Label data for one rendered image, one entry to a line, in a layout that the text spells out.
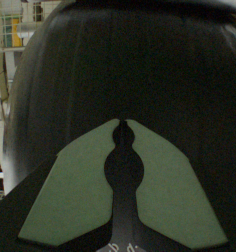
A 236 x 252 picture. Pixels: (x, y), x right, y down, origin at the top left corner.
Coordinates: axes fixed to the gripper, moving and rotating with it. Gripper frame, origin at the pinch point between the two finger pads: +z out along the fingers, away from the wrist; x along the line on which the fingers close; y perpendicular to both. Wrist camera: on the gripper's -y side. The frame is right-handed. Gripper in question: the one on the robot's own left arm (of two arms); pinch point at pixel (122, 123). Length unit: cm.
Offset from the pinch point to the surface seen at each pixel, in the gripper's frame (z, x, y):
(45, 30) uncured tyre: 8.9, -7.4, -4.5
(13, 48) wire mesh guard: 57, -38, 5
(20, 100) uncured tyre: 4.0, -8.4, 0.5
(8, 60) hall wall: 860, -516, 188
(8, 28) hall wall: 872, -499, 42
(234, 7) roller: 11.2, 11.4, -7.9
